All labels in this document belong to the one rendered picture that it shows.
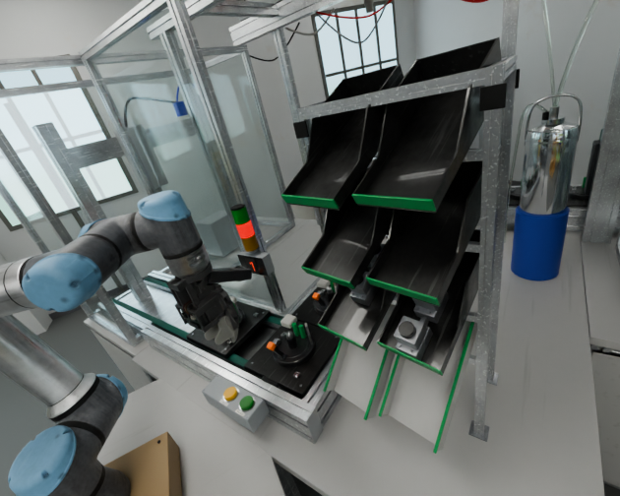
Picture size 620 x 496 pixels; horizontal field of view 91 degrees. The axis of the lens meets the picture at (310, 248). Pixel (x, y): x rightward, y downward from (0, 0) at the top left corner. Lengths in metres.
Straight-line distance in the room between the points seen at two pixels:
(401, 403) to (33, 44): 4.18
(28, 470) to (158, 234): 0.54
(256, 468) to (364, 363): 0.40
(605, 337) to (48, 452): 1.44
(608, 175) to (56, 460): 1.87
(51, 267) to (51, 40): 3.83
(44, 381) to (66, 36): 3.67
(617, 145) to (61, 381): 1.86
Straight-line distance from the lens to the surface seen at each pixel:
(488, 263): 0.60
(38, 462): 0.91
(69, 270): 0.51
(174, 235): 0.58
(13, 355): 0.92
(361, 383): 0.83
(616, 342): 1.28
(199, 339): 1.26
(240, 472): 1.01
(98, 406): 0.96
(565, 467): 0.98
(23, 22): 4.32
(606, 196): 1.68
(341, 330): 0.72
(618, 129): 1.60
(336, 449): 0.95
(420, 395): 0.79
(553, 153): 1.26
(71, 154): 1.72
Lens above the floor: 1.68
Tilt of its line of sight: 27 degrees down
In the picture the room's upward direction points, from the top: 14 degrees counter-clockwise
